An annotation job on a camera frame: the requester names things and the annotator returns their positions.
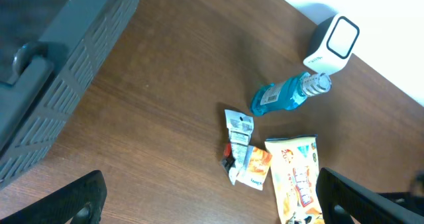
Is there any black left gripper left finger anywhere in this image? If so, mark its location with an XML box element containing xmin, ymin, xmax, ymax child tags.
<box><xmin>1</xmin><ymin>170</ymin><xmax>107</xmax><ymax>224</ymax></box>

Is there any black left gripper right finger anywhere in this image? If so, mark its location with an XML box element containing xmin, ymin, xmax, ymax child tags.
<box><xmin>316</xmin><ymin>168</ymin><xmax>423</xmax><ymax>223</ymax></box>

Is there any yellow snack bag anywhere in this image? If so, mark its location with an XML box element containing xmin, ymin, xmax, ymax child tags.
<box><xmin>264</xmin><ymin>135</ymin><xmax>325</xmax><ymax>223</ymax></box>

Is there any orange white small box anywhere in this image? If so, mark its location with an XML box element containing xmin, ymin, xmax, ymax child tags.
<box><xmin>237</xmin><ymin>145</ymin><xmax>272</xmax><ymax>190</ymax></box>

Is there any teal mouthwash bottle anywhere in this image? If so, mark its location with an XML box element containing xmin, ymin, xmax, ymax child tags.
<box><xmin>250</xmin><ymin>72</ymin><xmax>332</xmax><ymax>116</ymax></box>

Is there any silver triangular snack packet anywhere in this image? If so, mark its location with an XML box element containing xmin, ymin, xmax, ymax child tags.
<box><xmin>221</xmin><ymin>109</ymin><xmax>254</xmax><ymax>186</ymax></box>

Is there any white barcode scanner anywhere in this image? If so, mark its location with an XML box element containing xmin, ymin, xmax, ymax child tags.
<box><xmin>303</xmin><ymin>13</ymin><xmax>360</xmax><ymax>75</ymax></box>

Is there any grey plastic lattice basket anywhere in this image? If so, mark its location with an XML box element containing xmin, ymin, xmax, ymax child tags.
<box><xmin>1</xmin><ymin>0</ymin><xmax>140</xmax><ymax>187</ymax></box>

